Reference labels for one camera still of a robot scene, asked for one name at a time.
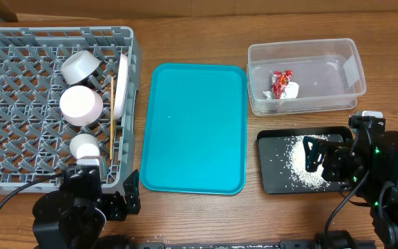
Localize clear plastic bin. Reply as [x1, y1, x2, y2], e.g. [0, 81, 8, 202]
[247, 38, 366, 116]

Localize black rectangular tray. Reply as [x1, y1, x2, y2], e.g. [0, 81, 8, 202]
[257, 127, 352, 194]

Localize pink shallow bowl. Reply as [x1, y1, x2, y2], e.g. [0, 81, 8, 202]
[59, 85, 104, 127]

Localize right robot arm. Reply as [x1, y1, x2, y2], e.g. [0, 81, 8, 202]
[303, 115, 398, 248]

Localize red snack wrapper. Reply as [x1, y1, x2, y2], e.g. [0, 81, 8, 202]
[272, 70, 292, 99]

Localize grey plastic dish rack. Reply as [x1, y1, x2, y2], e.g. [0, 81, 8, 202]
[0, 26, 142, 195]

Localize teal plastic tray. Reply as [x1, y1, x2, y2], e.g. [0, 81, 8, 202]
[140, 63, 248, 195]

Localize white napkin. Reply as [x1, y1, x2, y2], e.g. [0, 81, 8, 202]
[263, 82, 299, 100]

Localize white round plate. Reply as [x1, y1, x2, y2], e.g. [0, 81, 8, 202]
[113, 54, 129, 120]

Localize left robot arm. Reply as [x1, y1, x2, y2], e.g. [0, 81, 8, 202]
[32, 165, 141, 249]

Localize grey bowl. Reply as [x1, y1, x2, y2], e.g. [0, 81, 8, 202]
[60, 50, 101, 85]

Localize white rice pile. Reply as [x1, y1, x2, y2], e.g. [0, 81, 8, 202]
[279, 136, 330, 192]

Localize small white cup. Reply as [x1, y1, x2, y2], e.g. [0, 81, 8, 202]
[69, 133, 100, 159]

